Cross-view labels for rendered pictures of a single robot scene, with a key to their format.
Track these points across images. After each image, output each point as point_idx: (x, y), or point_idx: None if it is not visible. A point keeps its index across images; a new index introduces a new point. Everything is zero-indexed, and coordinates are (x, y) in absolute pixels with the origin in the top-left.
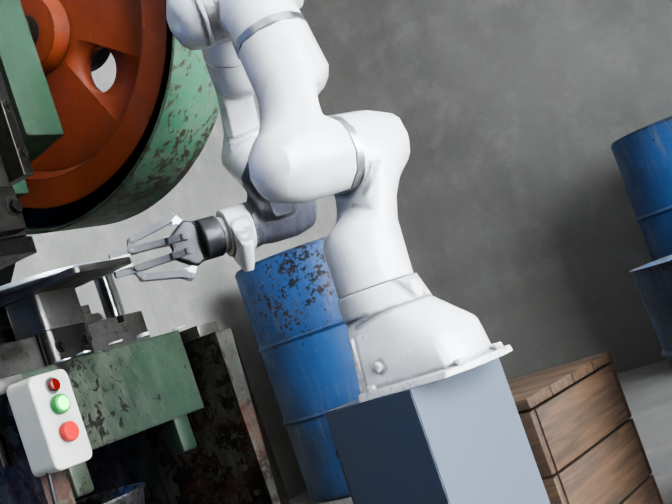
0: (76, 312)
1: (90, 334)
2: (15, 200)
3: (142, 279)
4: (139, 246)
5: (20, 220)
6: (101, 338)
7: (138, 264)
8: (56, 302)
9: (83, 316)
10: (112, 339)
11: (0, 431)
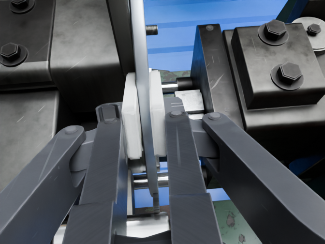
0: (71, 50)
1: (33, 118)
2: (298, 67)
3: (65, 128)
4: (184, 128)
5: (265, 83)
6: (16, 144)
7: (120, 124)
8: (99, 16)
9: (59, 65)
10: (3, 174)
11: None
